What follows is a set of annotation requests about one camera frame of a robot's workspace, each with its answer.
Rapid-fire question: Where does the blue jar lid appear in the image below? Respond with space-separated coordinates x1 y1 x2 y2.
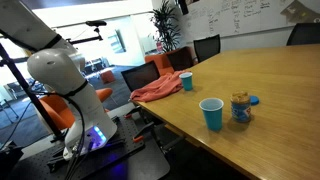
249 95 261 107

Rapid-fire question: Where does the peanut butter jar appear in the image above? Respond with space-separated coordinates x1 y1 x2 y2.
230 91 252 124

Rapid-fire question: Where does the orange cloth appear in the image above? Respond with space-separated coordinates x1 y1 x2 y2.
129 70 188 103

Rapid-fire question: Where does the black mesh chair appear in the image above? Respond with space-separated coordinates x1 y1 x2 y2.
120 60 161 93
193 33 222 64
285 22 320 47

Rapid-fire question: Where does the orange sofa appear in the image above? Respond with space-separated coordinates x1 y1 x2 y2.
144 49 176 76

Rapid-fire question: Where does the blue plastic cup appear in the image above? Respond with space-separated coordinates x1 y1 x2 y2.
179 71 194 92
198 97 225 132

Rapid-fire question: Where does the dark brown chair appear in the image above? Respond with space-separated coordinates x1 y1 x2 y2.
165 46 195 72

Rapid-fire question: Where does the orange ottoman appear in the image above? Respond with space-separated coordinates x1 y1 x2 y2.
100 69 116 85

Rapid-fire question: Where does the green potted plant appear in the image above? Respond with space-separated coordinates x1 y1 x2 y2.
149 0 183 53

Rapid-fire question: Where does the orange lounge chair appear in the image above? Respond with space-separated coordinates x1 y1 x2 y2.
38 87 114 131

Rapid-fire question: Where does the black tripod pole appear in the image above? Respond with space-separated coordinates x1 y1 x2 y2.
0 43 66 143

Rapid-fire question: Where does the burlap pennant banner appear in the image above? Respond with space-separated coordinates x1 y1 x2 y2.
280 0 320 24

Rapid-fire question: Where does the black equipment box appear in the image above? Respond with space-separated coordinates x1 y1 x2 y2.
0 141 24 180

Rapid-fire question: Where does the orange-handled black clamp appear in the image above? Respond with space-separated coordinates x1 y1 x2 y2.
132 121 156 144
123 106 143 120

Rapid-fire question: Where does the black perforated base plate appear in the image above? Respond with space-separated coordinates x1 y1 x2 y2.
6 114 146 180

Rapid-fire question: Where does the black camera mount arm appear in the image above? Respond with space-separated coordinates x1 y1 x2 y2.
64 19 108 46

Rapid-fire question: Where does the wall whiteboard with writing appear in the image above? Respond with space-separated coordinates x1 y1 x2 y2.
179 0 320 43

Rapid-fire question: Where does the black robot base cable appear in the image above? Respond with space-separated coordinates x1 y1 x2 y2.
61 93 87 180

